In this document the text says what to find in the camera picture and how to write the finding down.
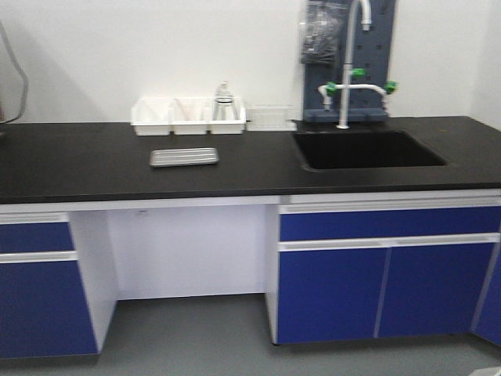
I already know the white gooseneck lab faucet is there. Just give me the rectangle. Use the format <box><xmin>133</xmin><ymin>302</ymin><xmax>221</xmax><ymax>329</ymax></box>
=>
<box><xmin>318</xmin><ymin>0</ymin><xmax>397</xmax><ymax>129</ymax></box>

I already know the grey pegboard drying rack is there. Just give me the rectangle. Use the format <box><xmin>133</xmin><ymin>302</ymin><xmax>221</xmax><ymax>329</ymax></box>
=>
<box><xmin>303</xmin><ymin>1</ymin><xmax>397</xmax><ymax>123</ymax></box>

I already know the blue white left cabinet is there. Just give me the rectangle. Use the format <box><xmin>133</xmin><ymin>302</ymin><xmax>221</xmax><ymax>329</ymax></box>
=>
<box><xmin>1</xmin><ymin>204</ymin><xmax>118</xmax><ymax>359</ymax></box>

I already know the white test tube rack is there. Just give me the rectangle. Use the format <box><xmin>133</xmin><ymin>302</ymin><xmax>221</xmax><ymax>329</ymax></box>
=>
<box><xmin>246</xmin><ymin>105</ymin><xmax>297</xmax><ymax>132</ymax></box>

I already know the white storage bin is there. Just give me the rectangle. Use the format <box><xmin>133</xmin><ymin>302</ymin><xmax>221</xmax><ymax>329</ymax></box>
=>
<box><xmin>171</xmin><ymin>97</ymin><xmax>209</xmax><ymax>136</ymax></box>
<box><xmin>131</xmin><ymin>97</ymin><xmax>173</xmax><ymax>136</ymax></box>
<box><xmin>208</xmin><ymin>96</ymin><xmax>247</xmax><ymax>134</ymax></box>

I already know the white right storage bin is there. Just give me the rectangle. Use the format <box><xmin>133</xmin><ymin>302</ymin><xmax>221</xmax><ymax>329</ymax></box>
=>
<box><xmin>208</xmin><ymin>96</ymin><xmax>247</xmax><ymax>134</ymax></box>

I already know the white left storage bin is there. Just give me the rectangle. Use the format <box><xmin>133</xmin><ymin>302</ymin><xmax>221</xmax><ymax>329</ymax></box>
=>
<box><xmin>131</xmin><ymin>97</ymin><xmax>173</xmax><ymax>136</ymax></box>

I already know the white middle storage bin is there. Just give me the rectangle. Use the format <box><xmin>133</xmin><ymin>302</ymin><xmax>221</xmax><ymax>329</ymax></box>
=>
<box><xmin>171</xmin><ymin>97</ymin><xmax>209</xmax><ymax>136</ymax></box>

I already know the plastic bag of pegs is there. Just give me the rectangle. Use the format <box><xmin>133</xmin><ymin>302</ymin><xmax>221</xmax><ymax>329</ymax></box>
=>
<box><xmin>301</xmin><ymin>1</ymin><xmax>347</xmax><ymax>64</ymax></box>

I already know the glass alcohol lamp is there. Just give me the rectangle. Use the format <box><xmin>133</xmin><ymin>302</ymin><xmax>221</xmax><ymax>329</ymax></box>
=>
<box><xmin>212</xmin><ymin>81</ymin><xmax>239</xmax><ymax>121</ymax></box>

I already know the black lab sink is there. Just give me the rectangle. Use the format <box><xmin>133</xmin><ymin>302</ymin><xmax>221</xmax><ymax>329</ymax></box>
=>
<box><xmin>293</xmin><ymin>131</ymin><xmax>446</xmax><ymax>170</ymax></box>

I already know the blue white right cabinet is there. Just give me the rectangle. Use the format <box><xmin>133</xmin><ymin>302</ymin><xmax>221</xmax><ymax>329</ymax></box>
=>
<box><xmin>266</xmin><ymin>190</ymin><xmax>500</xmax><ymax>345</ymax></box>

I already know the silver metal tray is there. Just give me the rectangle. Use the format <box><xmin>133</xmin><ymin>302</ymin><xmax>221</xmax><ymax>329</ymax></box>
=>
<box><xmin>150</xmin><ymin>147</ymin><xmax>219</xmax><ymax>168</ymax></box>

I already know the blue white cabinet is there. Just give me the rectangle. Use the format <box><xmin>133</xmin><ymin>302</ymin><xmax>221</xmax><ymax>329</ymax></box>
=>
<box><xmin>1</xmin><ymin>204</ymin><xmax>118</xmax><ymax>359</ymax></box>
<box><xmin>266</xmin><ymin>190</ymin><xmax>500</xmax><ymax>345</ymax></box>

